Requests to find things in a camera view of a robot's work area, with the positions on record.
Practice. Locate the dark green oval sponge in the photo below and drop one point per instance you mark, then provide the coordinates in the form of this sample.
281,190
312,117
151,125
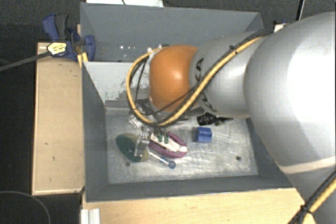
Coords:
126,145

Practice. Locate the pale wood flat board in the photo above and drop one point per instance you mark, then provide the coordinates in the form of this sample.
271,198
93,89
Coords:
57,126

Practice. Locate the black cylinder on white bracket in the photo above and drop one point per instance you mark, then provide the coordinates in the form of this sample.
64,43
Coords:
207,119

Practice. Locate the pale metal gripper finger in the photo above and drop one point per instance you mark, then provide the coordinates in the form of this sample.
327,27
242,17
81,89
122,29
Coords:
145,140
138,148

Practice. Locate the clear glass thing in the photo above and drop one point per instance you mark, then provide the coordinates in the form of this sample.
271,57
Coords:
134,122

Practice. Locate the blue block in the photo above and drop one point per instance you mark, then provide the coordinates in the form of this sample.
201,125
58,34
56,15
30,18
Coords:
202,134

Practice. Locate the grey metal bin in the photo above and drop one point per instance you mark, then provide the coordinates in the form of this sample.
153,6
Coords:
223,165

